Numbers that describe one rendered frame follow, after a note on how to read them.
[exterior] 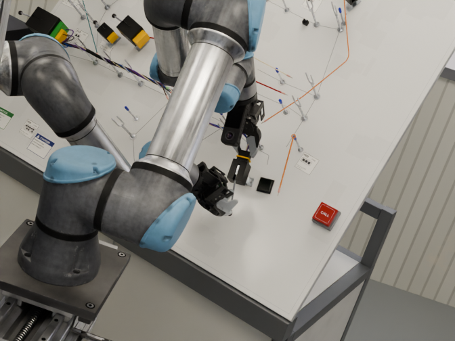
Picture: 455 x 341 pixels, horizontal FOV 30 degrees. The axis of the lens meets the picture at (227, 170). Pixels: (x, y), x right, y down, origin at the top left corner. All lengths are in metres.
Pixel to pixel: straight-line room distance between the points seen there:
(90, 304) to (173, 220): 0.22
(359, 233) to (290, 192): 1.99
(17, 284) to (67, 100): 0.39
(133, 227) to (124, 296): 1.07
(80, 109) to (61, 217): 0.30
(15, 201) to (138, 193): 1.28
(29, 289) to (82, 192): 0.20
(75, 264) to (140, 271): 0.90
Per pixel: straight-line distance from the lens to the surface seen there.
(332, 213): 2.20
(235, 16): 1.59
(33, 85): 1.73
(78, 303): 1.53
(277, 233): 2.25
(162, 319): 2.47
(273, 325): 2.21
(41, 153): 2.58
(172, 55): 1.86
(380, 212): 2.65
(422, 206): 4.18
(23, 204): 2.69
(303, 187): 2.28
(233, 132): 2.13
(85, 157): 1.50
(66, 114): 1.72
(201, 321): 2.39
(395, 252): 4.29
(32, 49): 1.81
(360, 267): 2.70
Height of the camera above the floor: 2.05
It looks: 24 degrees down
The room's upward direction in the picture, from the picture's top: 17 degrees clockwise
